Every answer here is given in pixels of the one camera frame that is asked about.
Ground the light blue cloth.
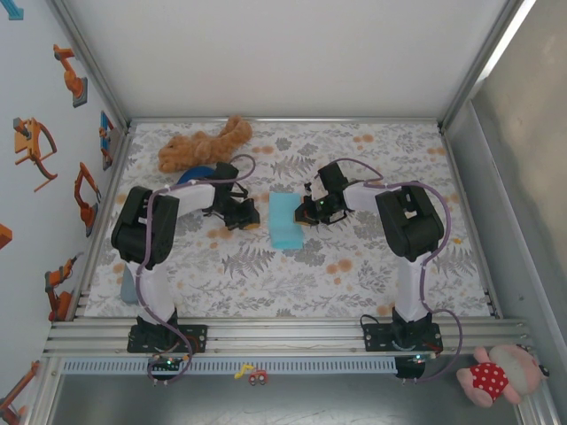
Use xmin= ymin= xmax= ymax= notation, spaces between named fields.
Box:
xmin=268 ymin=190 xmax=306 ymax=251

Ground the blue fabric cap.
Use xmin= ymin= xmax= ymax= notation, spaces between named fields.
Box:
xmin=175 ymin=164 xmax=218 ymax=185

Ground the floral patterned table mat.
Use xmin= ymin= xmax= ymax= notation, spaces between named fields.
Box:
xmin=83 ymin=121 xmax=493 ymax=319

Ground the brown teddy bear plush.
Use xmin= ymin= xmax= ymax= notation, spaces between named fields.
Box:
xmin=158 ymin=115 xmax=253 ymax=174

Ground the grey-blue soft object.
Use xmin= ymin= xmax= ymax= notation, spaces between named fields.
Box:
xmin=118 ymin=267 xmax=139 ymax=305

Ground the blue and orange sticker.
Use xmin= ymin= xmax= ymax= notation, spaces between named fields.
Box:
xmin=99 ymin=110 xmax=115 ymax=172

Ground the pink plush doll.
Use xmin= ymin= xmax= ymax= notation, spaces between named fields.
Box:
xmin=456 ymin=344 xmax=551 ymax=408

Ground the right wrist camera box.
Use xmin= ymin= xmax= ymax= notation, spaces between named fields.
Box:
xmin=304 ymin=179 xmax=331 ymax=203

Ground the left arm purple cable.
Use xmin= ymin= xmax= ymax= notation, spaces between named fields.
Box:
xmin=136 ymin=154 xmax=257 ymax=384

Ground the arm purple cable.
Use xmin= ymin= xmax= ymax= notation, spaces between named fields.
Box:
xmin=327 ymin=158 xmax=465 ymax=384
xmin=136 ymin=154 xmax=257 ymax=384

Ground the aluminium frame crossbar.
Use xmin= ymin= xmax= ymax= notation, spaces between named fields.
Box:
xmin=128 ymin=116 xmax=444 ymax=125

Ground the thin black cable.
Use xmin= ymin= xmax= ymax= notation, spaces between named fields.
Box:
xmin=359 ymin=312 xmax=398 ymax=342

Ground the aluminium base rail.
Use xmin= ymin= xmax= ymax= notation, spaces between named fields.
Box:
xmin=43 ymin=314 xmax=532 ymax=358

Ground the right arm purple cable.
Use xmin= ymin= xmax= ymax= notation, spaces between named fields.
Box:
xmin=327 ymin=158 xmax=465 ymax=384

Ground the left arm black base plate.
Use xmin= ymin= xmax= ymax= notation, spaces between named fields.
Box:
xmin=127 ymin=324 xmax=209 ymax=354

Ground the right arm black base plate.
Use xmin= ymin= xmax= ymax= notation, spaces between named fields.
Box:
xmin=361 ymin=322 xmax=444 ymax=353

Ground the white slotted cable duct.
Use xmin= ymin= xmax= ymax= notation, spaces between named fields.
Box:
xmin=60 ymin=357 xmax=399 ymax=375

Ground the aluminium frame post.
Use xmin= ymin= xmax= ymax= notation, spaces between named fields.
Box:
xmin=46 ymin=0 xmax=133 ymax=129
xmin=436 ymin=0 xmax=537 ymax=134

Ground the orange gripper wall sticker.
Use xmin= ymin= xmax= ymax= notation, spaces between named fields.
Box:
xmin=12 ymin=117 xmax=58 ymax=194

